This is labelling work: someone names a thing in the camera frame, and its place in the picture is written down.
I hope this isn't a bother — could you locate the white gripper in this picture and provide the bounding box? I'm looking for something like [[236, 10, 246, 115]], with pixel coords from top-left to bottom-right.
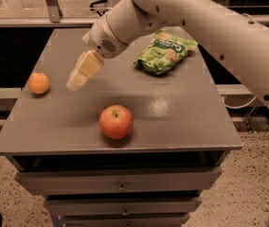
[[66, 12, 129, 92]]

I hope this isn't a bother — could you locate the orange fruit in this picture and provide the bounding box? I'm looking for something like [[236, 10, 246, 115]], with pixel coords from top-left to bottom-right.
[[27, 73, 50, 95]]

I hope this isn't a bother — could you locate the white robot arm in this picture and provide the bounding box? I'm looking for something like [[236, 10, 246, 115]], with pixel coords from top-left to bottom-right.
[[66, 0, 269, 109]]

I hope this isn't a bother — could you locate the red apple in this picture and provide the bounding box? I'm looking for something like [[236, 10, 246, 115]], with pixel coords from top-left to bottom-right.
[[99, 105, 134, 140]]

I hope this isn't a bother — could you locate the grey metal railing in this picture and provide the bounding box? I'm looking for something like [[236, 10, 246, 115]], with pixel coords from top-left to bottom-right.
[[0, 0, 269, 28]]

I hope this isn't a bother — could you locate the green snack bag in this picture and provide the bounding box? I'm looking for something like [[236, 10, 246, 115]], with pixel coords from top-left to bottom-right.
[[134, 30, 198, 77]]

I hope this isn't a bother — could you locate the black office chair base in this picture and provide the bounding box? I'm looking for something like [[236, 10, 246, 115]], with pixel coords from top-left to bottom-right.
[[89, 0, 108, 17]]

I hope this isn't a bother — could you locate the grey drawer cabinet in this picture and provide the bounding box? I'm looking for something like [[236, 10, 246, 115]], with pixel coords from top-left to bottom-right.
[[0, 29, 242, 227]]

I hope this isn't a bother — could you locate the top grey drawer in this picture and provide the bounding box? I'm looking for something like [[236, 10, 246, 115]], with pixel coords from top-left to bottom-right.
[[15, 166, 222, 196]]

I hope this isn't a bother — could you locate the grey drawer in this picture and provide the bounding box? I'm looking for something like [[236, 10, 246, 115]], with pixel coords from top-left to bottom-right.
[[15, 166, 222, 196], [45, 197, 202, 216], [63, 214, 189, 227]]

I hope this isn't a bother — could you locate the bottom grey drawer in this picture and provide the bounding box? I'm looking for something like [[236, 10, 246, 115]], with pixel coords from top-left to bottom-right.
[[63, 214, 189, 227]]

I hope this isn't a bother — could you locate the middle grey drawer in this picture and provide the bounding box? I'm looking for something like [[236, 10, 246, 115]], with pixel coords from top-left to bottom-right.
[[45, 197, 202, 216]]

